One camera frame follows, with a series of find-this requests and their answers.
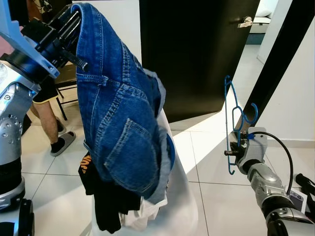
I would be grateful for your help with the blue plastic hanger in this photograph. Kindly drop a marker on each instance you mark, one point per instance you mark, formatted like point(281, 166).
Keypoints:
point(227, 123)

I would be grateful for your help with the white game console box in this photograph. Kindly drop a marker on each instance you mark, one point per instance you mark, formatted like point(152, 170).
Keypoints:
point(298, 200)

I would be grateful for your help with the black door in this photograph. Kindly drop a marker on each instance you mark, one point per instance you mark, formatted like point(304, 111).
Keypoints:
point(197, 59)

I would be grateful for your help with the blue denim jeans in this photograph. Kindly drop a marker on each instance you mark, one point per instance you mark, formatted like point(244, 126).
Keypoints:
point(118, 108)

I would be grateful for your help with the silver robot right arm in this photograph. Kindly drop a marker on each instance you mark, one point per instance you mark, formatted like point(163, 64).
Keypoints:
point(268, 182)

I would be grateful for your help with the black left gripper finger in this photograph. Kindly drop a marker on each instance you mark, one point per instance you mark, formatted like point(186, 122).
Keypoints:
point(70, 22)
point(75, 61)

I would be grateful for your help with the black door frame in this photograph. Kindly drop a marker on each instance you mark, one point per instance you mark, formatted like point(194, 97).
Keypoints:
point(280, 59)

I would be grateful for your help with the blue plastic basket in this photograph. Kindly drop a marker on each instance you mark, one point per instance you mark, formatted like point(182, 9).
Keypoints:
point(171, 147)

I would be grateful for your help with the black garment orange print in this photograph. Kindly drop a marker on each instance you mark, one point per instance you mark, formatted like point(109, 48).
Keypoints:
point(106, 206)

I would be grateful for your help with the black metal chair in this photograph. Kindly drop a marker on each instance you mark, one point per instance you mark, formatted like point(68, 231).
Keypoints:
point(69, 91)

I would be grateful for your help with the white bed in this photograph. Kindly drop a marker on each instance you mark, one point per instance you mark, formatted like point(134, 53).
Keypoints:
point(263, 14)

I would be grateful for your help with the person in black shorts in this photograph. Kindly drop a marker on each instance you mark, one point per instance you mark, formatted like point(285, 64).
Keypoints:
point(47, 120)

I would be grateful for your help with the white garment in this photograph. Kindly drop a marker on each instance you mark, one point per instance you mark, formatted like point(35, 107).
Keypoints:
point(142, 211)

